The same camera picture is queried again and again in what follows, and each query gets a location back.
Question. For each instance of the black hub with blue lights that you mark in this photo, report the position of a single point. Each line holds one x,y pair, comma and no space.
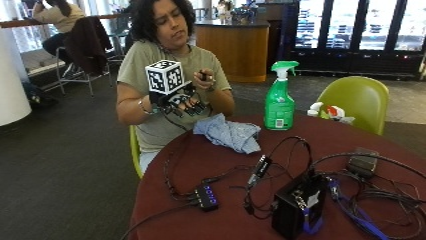
206,197

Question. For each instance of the crumpled blue cloth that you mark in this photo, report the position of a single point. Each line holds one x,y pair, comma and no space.
228,133

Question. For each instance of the black bag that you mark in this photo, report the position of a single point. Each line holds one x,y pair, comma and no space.
37,95

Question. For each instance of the green plastic chair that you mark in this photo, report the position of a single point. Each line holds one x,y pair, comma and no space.
357,100
134,151

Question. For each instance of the white marker cube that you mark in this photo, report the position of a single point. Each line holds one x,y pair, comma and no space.
165,76

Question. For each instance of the metal frame chair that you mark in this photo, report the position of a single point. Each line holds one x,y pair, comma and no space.
84,81

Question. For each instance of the black box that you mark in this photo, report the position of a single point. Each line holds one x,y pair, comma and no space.
294,208

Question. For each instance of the white spray bottle red trigger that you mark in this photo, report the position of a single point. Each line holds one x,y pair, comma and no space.
334,112

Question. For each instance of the the person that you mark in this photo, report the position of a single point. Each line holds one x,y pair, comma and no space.
177,56

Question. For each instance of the small black device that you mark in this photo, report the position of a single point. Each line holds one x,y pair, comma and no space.
204,76

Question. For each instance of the grey power adapter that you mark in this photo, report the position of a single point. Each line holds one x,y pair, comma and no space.
362,162

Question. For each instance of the wooden counter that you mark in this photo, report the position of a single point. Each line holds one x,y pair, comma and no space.
234,50

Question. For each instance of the slim black adapter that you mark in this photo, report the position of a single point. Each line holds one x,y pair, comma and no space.
261,168

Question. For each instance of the dark jacket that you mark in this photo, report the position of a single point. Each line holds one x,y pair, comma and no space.
86,45

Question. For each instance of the white column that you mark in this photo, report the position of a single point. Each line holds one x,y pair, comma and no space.
11,83

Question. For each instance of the green spray bottle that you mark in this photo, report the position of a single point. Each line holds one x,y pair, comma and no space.
279,105

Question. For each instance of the wooden bar top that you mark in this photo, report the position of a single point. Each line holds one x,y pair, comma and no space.
26,22

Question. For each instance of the glass door fridge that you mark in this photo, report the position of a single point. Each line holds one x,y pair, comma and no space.
354,33

